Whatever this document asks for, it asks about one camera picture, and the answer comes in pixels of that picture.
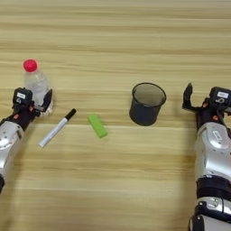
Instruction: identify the green rectangular block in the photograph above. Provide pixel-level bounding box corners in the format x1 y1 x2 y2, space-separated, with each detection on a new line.
87 114 108 139

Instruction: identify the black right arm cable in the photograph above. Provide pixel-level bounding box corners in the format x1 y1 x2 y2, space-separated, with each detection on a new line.
220 114 231 141

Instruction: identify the clear bottle with red cap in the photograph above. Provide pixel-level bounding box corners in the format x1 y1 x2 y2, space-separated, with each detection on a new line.
23 59 54 116

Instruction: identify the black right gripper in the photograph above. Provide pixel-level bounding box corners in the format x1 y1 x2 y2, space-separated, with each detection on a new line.
181 82 231 131

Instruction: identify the black mesh cup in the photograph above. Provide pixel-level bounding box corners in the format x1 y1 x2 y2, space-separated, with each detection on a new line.
128 82 167 127

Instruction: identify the white marker with black cap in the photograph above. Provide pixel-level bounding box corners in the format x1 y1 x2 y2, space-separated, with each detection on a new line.
38 107 78 149

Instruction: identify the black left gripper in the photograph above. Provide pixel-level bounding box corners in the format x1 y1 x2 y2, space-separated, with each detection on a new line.
0 88 54 132

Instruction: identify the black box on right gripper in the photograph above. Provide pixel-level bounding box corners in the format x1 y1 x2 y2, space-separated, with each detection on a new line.
208 86 231 110

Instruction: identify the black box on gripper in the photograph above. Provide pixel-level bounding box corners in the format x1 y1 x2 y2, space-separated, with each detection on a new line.
12 87 33 106
208 86 231 110

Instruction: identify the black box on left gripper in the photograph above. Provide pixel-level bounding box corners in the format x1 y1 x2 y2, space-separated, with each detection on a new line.
12 87 33 106

